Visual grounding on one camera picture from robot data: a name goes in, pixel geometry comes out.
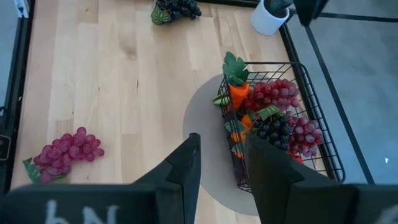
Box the black wire basket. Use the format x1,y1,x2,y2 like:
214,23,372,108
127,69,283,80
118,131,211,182
216,61,346,193

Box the small table-level camera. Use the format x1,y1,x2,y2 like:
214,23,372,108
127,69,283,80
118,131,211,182
0,107,12,162

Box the black grape bunch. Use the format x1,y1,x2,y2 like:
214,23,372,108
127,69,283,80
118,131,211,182
253,105,293,152
150,0,203,26

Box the potted succulent white pot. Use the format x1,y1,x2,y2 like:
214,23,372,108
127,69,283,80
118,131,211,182
250,0,295,37

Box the round grey mat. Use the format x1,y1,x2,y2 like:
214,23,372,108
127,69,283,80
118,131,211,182
182,73,312,217

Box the light red grape bunch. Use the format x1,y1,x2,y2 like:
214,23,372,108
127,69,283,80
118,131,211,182
285,111,324,158

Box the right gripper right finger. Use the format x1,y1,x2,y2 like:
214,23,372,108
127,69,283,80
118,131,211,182
244,133,398,224

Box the orange carrot green leaves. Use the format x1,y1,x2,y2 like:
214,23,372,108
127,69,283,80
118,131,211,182
222,51,251,111

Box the silver frame bracket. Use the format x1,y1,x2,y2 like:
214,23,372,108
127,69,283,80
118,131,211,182
12,0,30,19

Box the purple-red grape bunch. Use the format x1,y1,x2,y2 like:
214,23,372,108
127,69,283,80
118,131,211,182
22,126,106,185

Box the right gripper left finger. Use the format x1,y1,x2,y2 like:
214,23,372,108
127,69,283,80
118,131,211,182
0,133,201,224

